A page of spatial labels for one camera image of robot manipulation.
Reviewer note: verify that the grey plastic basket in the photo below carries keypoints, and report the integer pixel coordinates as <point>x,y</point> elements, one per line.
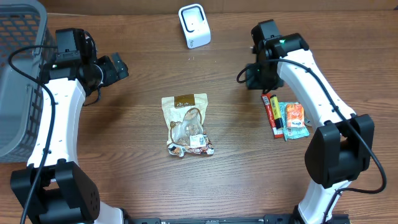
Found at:
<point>26,44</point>

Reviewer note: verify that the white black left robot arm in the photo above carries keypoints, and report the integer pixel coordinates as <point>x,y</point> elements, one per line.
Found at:
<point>53,188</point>

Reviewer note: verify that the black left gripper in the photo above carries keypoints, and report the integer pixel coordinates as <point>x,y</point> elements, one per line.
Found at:
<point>111,74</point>

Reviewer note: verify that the yellow black marker pen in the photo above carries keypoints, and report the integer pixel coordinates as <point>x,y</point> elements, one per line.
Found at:
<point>276,112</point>

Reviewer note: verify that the red snack bar packet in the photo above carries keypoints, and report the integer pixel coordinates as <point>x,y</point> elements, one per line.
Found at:
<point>278,133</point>

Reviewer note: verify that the white barcode scanner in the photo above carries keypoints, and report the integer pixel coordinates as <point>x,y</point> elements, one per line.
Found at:
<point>194,25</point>

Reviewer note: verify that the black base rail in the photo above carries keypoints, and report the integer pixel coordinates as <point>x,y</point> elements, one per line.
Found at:
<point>267,219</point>

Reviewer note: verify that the teal tissue packet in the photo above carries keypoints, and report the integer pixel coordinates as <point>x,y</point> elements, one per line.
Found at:
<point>291,133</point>

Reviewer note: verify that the beige snack pouch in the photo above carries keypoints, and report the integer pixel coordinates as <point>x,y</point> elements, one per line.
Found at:
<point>184,116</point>

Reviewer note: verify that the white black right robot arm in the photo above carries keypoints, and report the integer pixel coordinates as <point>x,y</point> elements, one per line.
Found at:
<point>341,145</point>

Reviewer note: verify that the orange tissue packet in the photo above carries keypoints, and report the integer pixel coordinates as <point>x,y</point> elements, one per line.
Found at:
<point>294,115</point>

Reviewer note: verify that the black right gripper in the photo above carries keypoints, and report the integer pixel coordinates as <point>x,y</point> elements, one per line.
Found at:
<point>253,84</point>

